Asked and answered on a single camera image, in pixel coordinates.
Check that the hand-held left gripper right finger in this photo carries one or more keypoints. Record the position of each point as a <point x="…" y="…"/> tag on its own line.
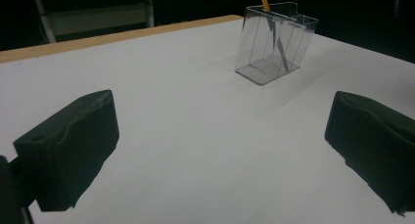
<point x="375" y="142"/>

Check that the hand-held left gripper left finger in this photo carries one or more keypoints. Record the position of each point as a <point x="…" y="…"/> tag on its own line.
<point x="71" y="145"/>

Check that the clear plastic organizer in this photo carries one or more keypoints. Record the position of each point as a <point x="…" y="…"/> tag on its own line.
<point x="270" y="54"/>

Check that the wooden table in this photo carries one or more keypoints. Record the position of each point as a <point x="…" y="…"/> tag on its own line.
<point x="98" y="39"/>

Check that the white table sheet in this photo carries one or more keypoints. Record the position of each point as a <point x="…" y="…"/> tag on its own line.
<point x="195" y="136"/>

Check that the white metal stand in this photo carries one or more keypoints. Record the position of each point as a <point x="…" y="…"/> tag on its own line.
<point x="98" y="18"/>

